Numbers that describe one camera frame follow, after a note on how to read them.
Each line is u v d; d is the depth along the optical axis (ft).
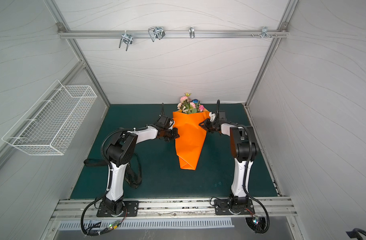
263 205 2.31
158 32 2.51
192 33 2.56
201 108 3.74
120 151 1.82
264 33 2.51
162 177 2.76
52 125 2.26
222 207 2.41
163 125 2.75
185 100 3.69
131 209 2.40
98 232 2.15
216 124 2.94
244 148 1.82
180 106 3.76
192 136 3.34
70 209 2.47
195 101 3.87
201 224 2.31
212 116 3.22
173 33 2.58
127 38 2.58
